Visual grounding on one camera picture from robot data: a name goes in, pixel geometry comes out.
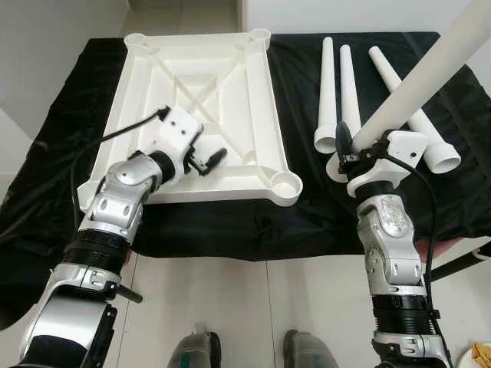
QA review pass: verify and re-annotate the black table cloth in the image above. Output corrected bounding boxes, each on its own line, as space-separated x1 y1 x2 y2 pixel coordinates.
0 32 491 330

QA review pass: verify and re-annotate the white plastic table top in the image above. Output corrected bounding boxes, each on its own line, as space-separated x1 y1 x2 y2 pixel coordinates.
79 28 304 208

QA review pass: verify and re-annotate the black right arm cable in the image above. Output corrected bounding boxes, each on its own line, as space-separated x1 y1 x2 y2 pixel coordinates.
380 153 440 323

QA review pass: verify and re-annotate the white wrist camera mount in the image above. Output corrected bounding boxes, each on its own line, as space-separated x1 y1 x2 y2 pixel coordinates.
153 106 206 181
347 130 428 199

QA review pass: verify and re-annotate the white round fan base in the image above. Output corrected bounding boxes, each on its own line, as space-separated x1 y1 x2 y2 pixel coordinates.
456 341 491 368

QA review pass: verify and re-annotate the robot right leg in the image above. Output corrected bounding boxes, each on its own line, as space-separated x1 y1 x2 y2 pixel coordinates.
284 330 338 368

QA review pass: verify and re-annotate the white plastic table leg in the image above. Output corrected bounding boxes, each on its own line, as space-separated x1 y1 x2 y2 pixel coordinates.
368 46 463 174
315 37 340 152
326 0 491 183
338 44 363 154

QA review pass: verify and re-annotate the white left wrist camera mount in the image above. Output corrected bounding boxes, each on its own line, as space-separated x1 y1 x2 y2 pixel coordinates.
153 106 206 181

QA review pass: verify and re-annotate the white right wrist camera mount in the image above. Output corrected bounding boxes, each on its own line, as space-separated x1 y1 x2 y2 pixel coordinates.
347 130 428 199

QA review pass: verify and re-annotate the yellow cloth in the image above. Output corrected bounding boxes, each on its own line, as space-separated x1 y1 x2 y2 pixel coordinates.
470 343 491 367

